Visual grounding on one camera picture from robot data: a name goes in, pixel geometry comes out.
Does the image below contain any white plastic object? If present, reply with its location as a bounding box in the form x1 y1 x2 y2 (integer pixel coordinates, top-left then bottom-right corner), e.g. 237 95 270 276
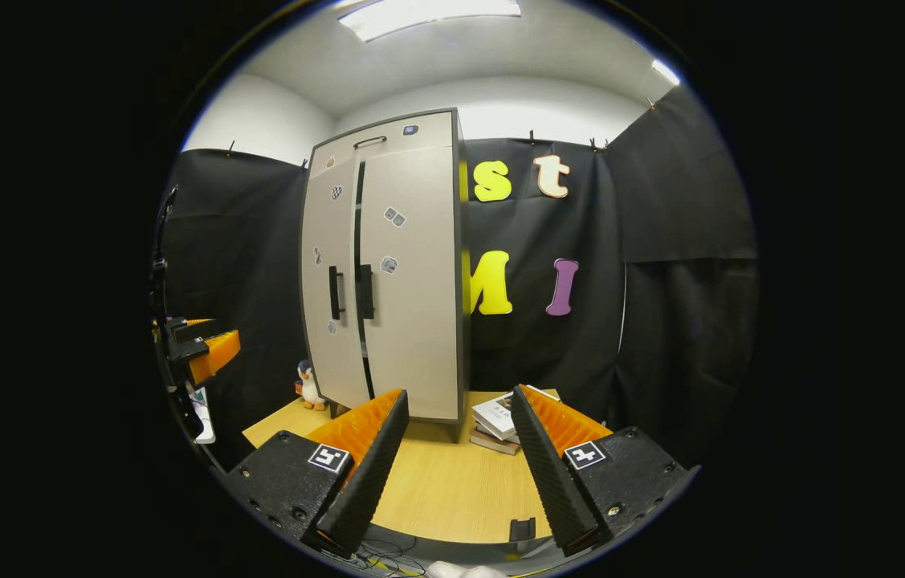
190 385 218 445

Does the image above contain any brown cover book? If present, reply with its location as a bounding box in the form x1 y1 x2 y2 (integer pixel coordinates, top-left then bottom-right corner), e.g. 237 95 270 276
469 429 521 456

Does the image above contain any black backdrop cloth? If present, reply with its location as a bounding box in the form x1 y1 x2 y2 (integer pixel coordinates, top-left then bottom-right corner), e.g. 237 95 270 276
153 84 760 470

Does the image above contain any grey cabinet drawer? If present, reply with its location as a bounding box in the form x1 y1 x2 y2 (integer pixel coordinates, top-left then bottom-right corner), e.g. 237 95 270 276
310 111 455 171

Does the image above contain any black cable bundle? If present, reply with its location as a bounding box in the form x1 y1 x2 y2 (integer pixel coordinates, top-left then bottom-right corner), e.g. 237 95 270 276
352 536 430 577

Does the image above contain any white cover book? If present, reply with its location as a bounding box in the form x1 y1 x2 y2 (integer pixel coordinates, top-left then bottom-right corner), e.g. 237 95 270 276
472 387 562 442

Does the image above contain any grey cabinet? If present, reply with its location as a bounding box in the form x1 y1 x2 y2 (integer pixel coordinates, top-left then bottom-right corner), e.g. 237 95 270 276
300 107 472 444

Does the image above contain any grey cabinet door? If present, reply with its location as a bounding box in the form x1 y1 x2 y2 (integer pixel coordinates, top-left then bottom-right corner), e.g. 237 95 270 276
301 157 373 410
357 147 461 421

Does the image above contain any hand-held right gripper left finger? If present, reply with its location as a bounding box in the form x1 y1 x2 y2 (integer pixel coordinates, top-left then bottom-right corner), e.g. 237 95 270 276
221 388 410 557

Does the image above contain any penguin plush toy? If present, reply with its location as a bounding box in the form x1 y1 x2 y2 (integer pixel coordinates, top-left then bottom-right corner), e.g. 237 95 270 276
296 360 328 412

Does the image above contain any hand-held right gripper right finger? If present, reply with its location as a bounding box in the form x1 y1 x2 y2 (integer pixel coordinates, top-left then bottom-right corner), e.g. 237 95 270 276
510 384 700 558

